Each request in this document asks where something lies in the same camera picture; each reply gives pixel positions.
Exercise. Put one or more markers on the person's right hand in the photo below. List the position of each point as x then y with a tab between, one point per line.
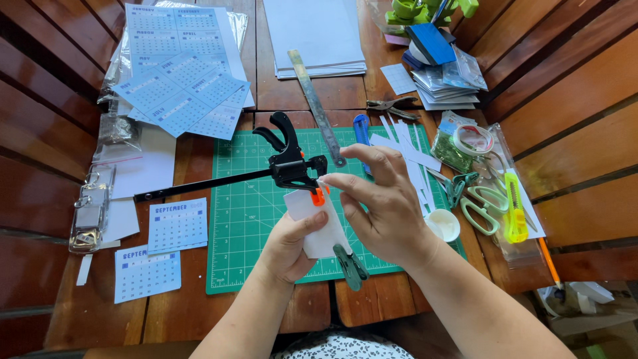
393	214

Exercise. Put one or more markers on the person's left hand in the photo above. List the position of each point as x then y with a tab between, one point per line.
284	252

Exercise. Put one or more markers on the white paper block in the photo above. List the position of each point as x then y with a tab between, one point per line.
319	237

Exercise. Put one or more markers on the black bar clamp orange pads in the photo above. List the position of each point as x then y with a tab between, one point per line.
286	167

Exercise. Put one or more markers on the green cutting mat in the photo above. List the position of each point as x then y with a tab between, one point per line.
249	214

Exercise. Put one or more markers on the small white bowl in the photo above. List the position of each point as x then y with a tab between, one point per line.
444	224

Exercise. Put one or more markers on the pile of white paper strips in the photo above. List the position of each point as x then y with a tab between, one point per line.
411	157

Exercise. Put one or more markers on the dark green spring clip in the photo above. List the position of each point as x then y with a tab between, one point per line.
351	267

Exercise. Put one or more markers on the green spring clips pair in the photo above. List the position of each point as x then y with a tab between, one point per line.
456	187

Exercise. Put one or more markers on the green glitter packet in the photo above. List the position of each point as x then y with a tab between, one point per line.
450	152

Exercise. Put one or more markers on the blue utility knife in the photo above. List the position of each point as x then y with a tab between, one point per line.
361	129

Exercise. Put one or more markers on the light green scissors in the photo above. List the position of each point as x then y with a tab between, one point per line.
486	209

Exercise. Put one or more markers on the metal hole punch pliers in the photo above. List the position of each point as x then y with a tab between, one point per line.
393	105

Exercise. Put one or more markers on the white tape roll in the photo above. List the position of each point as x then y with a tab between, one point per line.
473	139

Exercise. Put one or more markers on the blue calendar card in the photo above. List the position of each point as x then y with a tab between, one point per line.
177	224
144	274

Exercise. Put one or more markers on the person's patterned clothing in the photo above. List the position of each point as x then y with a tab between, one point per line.
344	348

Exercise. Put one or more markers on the yellow utility knife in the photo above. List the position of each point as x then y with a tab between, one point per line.
515	209

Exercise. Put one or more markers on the small white grid paper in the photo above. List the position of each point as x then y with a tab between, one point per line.
397	79

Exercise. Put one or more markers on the clear plastic sleeve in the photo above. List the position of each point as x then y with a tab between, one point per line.
528	249

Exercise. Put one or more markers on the metal ruler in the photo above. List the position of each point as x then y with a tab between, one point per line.
314	99

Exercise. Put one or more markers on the stack of clear plastic packets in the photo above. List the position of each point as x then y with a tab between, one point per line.
448	84

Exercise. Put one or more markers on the white paper sheet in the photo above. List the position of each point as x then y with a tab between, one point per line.
144	169

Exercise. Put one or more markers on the orange pencil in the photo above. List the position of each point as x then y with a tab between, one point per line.
549	262

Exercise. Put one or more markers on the blue flat box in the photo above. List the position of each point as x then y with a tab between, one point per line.
431	42

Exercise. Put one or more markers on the pile of blue calendar sheets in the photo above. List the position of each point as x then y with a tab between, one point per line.
184	84

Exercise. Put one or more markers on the stack of grey paper sheets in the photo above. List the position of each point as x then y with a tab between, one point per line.
316	35

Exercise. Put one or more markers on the small white paper strip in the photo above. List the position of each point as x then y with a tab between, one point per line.
84	270

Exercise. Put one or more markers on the clear plastic bags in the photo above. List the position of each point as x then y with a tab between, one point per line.
114	124

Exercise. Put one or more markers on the heap of white scraps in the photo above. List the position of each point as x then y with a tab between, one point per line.
588	304

